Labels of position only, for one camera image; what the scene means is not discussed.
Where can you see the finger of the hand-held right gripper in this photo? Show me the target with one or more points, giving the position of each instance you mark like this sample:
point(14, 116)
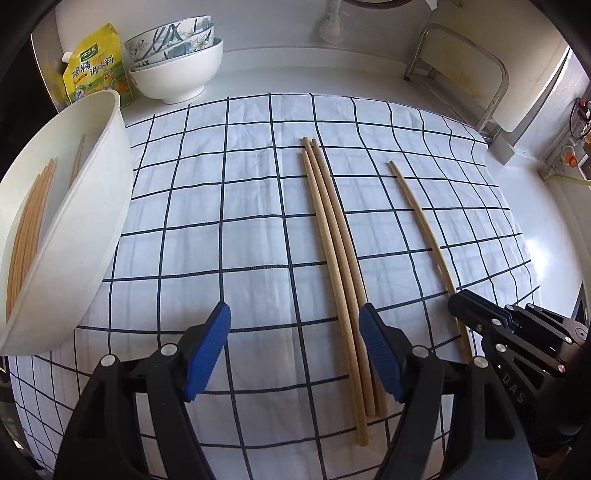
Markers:
point(545, 323)
point(489, 330)

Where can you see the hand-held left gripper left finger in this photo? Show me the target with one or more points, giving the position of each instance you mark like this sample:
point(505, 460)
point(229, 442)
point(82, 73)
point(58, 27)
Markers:
point(207, 350)

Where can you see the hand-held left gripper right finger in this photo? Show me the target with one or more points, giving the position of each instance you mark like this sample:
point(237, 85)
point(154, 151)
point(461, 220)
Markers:
point(381, 350)

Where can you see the single bamboo chopstick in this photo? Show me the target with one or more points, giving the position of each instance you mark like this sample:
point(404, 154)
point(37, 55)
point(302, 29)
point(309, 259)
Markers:
point(425, 217)
point(333, 224)
point(341, 323)
point(77, 159)
point(344, 221)

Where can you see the large white plastic bowl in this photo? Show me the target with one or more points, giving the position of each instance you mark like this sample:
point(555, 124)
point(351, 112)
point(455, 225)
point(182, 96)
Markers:
point(87, 207)

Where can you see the pile of bamboo chopsticks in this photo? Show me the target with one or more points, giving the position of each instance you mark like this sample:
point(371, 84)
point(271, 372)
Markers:
point(27, 230)

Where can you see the white black-checked cloth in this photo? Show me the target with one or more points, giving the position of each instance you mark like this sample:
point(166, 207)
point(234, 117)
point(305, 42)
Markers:
point(231, 207)

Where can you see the orange knob valve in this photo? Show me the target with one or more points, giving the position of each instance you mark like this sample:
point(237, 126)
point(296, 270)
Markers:
point(571, 159)

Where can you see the white cutting board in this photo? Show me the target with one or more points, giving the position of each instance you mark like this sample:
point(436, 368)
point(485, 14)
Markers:
point(531, 60)

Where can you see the white ceramic bowl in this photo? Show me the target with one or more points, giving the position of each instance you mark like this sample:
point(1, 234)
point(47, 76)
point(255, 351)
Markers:
point(180, 76)

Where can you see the floral ceramic bowl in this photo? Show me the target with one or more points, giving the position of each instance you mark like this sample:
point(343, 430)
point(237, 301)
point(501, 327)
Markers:
point(194, 46)
point(157, 34)

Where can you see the yellow seasoning pouch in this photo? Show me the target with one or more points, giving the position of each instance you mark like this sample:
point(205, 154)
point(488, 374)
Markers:
point(94, 64)

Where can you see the dark metal appliance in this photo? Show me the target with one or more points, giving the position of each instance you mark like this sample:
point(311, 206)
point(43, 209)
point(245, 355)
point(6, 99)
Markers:
point(44, 87)

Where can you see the round dark-rimmed pan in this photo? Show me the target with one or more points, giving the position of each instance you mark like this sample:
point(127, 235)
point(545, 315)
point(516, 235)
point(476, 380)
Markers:
point(374, 2)

